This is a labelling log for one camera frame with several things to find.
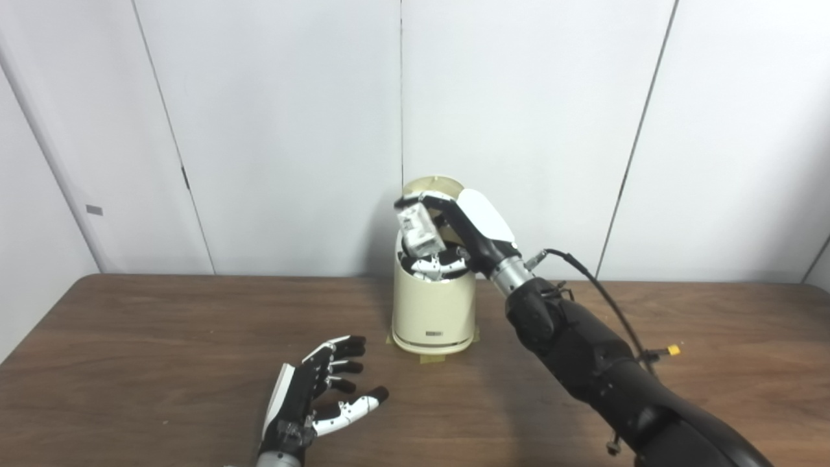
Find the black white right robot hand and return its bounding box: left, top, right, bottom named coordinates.
left=394, top=189, right=523, bottom=283

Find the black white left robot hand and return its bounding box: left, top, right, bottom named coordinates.
left=259, top=335, right=390, bottom=458

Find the white green milk carton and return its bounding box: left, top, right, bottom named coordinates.
left=396, top=201, right=447, bottom=257

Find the cream round bin lid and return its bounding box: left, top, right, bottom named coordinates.
left=402, top=175, right=466, bottom=224

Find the cream-colored round bin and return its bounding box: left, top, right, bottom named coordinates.
left=391, top=224, right=477, bottom=355

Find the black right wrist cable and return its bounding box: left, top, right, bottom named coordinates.
left=525, top=248, right=669, bottom=455

